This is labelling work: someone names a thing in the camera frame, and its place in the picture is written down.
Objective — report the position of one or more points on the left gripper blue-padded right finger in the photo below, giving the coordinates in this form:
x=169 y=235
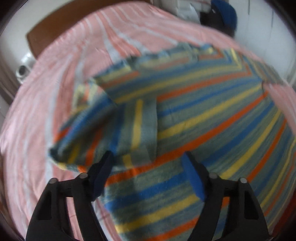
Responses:
x=244 y=220

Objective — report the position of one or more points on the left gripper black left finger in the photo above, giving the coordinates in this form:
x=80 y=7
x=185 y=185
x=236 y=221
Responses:
x=60 y=199

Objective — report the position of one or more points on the multicolour striped knit sweater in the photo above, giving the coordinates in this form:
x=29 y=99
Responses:
x=149 y=110

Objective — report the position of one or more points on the pink white striped bedspread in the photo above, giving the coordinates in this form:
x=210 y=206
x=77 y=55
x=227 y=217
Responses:
x=44 y=101

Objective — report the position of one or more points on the white round desk fan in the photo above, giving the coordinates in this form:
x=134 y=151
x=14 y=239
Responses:
x=23 y=71

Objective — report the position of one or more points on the brown wooden headboard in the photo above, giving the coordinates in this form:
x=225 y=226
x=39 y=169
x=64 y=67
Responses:
x=56 y=23

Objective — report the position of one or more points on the blue garment on chair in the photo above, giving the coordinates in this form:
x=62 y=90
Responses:
x=227 y=12

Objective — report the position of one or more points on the black jacket on chair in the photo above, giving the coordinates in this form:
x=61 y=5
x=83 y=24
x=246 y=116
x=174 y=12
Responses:
x=213 y=19

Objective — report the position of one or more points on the white plastic bag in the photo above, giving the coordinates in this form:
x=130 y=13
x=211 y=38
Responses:
x=186 y=10

